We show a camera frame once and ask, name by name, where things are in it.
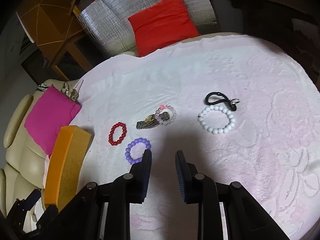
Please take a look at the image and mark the purple bead bracelet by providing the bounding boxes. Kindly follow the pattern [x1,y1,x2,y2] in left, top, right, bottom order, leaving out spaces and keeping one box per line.
[124,137,152,165]

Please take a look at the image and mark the red bead bracelet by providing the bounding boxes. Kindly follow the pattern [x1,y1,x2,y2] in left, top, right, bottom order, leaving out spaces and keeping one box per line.
[108,122,128,146]

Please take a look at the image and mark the white bead bracelet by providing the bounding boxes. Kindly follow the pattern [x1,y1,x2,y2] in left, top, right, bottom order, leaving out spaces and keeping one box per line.
[197,104,237,134]

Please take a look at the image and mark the black hair tie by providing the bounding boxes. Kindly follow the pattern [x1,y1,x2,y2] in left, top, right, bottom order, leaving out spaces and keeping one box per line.
[204,91,241,112]

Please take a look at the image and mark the metal wristwatch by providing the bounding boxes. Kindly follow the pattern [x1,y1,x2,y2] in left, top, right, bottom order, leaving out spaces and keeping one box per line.
[136,112,170,129]

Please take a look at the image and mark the pink clear bead bracelet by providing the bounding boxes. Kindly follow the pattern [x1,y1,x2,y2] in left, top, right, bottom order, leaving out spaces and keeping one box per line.
[154,104,177,126]

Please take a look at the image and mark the cream leather armchair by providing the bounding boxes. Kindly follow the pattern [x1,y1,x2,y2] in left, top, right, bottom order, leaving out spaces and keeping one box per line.
[1,79,77,216]

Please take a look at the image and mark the orange cardboard box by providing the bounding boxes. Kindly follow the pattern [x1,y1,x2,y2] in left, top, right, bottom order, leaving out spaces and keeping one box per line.
[44,126,92,211]

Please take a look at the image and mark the magenta pillow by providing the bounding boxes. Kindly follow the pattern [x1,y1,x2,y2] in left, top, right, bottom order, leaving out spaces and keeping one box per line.
[24,85,81,155]

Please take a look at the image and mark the pale pink bedspread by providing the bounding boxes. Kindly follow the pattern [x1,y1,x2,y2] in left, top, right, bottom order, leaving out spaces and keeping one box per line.
[72,35,319,239]

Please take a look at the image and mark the silver foil insulation sheet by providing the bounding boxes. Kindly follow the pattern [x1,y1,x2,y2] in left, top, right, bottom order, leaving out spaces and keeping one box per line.
[78,0,220,56]

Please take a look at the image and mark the wooden cabinet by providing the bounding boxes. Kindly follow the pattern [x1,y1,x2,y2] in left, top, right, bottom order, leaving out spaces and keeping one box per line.
[17,0,93,81]

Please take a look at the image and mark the red pillow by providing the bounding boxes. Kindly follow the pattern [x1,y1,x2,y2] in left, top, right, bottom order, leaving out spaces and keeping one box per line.
[128,0,200,57]

